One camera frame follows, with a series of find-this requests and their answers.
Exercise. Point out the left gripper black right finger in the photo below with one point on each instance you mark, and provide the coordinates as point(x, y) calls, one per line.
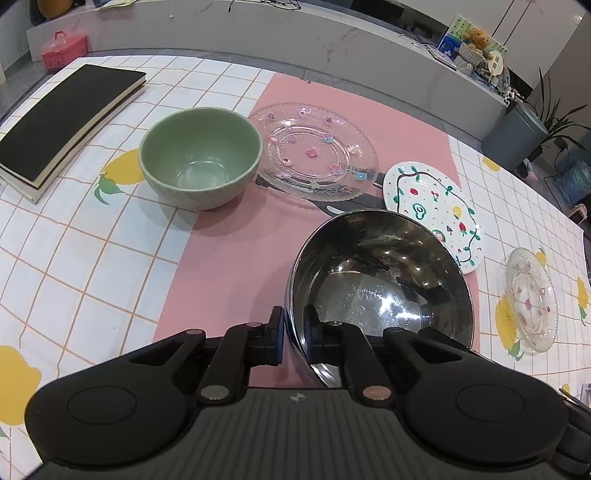
point(455, 404)

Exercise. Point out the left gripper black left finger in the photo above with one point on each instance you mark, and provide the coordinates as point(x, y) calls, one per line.
point(133, 407)

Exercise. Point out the stainless steel bowl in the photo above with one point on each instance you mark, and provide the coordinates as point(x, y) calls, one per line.
point(375, 269)

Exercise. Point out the white painted ceramic plate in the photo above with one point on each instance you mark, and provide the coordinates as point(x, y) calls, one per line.
point(428, 196)

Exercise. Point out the green ceramic bowl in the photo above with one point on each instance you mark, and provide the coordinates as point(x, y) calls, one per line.
point(200, 158)

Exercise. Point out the small clear glass plate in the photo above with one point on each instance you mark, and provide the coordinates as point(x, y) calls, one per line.
point(532, 298)

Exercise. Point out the lemon print tablecloth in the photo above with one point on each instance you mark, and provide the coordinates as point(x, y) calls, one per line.
point(84, 274)

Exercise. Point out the black notebook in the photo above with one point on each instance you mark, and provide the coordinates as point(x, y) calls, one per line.
point(44, 141)

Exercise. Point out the grey trash bin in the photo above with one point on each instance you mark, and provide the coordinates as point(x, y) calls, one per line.
point(514, 137)

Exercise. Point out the green potted plant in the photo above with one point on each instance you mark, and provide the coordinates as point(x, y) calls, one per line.
point(556, 127)

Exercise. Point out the large clear glass plate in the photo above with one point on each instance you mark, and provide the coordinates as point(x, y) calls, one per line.
point(314, 153)

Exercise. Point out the pink plastic basket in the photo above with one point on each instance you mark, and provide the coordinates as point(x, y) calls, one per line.
point(63, 49)

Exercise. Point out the teddy bear toy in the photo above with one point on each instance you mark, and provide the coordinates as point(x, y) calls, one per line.
point(475, 41)

